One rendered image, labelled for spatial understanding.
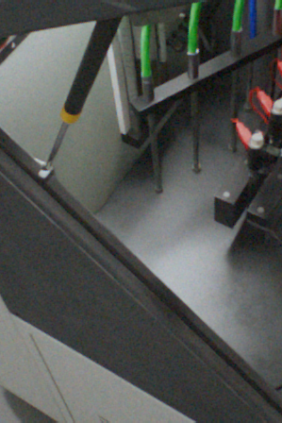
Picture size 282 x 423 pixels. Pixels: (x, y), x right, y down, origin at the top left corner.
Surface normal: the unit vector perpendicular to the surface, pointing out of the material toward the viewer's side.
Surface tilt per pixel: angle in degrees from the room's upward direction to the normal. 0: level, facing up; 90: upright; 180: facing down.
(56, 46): 90
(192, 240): 0
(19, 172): 43
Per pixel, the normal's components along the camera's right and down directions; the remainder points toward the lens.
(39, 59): 0.85, 0.38
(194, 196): -0.07, -0.60
